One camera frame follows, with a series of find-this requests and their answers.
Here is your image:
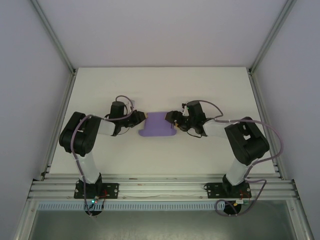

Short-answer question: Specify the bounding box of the purple paper box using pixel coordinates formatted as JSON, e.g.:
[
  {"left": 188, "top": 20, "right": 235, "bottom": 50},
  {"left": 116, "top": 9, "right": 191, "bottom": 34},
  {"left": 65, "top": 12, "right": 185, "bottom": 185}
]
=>
[{"left": 138, "top": 111, "right": 177, "bottom": 138}]

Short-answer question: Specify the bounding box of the grey metal panel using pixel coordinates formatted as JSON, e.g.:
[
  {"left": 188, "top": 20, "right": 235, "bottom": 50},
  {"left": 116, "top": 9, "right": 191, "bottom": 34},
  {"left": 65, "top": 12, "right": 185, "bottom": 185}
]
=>
[{"left": 28, "top": 209, "right": 301, "bottom": 240}]

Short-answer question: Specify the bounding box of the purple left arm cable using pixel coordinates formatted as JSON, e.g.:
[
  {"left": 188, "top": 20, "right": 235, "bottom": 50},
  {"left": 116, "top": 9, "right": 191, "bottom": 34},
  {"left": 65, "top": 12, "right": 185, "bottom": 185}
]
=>
[{"left": 71, "top": 95, "right": 137, "bottom": 218}]

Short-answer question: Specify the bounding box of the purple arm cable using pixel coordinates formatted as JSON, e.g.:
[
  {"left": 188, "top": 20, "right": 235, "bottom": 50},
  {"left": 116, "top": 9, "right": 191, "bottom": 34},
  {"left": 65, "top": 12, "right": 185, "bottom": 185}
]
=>
[
  {"left": 71, "top": 95, "right": 137, "bottom": 218},
  {"left": 198, "top": 99, "right": 285, "bottom": 218}
]

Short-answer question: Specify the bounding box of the aluminium table side rail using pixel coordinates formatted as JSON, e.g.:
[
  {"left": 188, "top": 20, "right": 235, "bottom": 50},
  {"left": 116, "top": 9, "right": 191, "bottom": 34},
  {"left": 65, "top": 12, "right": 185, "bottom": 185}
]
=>
[
  {"left": 39, "top": 69, "right": 77, "bottom": 181},
  {"left": 247, "top": 69, "right": 285, "bottom": 180}
]

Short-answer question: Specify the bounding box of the aluminium mounting rail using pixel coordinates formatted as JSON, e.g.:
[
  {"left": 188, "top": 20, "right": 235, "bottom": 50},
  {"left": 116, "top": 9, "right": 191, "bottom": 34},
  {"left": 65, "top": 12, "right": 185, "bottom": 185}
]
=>
[{"left": 27, "top": 174, "right": 300, "bottom": 201}]

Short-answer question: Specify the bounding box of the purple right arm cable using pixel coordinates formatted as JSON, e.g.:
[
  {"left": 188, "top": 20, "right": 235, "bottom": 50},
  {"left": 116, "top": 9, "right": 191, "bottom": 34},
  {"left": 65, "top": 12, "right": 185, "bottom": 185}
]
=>
[{"left": 198, "top": 99, "right": 285, "bottom": 218}]

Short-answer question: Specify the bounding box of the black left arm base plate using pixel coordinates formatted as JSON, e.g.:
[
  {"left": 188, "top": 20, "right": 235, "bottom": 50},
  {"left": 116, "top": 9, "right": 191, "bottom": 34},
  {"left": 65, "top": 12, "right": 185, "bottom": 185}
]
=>
[{"left": 73, "top": 182, "right": 120, "bottom": 200}]

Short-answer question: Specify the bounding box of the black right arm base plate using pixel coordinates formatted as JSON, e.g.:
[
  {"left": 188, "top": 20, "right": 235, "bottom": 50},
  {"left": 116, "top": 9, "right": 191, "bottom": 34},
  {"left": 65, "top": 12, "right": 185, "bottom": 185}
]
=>
[{"left": 204, "top": 182, "right": 251, "bottom": 200}]

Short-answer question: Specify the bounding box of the grey slotted cable duct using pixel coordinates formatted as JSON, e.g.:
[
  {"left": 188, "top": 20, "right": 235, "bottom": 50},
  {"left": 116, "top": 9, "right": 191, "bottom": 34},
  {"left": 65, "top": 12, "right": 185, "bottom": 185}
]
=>
[{"left": 36, "top": 201, "right": 286, "bottom": 211}]

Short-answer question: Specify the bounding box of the black round cable grommet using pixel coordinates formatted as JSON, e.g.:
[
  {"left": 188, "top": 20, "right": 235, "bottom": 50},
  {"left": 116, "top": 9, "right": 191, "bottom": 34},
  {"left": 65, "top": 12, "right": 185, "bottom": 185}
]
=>
[{"left": 222, "top": 201, "right": 243, "bottom": 217}]

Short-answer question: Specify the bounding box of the aluminium frame post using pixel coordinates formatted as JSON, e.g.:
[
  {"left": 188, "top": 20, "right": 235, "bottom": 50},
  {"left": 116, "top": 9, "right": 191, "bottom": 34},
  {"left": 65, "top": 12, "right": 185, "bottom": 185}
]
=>
[
  {"left": 248, "top": 0, "right": 298, "bottom": 75},
  {"left": 31, "top": 0, "right": 77, "bottom": 75}
]

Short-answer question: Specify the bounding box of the aluminium frame leg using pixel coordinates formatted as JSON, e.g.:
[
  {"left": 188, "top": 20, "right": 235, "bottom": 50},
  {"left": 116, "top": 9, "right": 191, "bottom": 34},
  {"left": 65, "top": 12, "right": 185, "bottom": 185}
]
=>
[
  {"left": 284, "top": 199, "right": 315, "bottom": 240},
  {"left": 13, "top": 199, "right": 38, "bottom": 240}
]

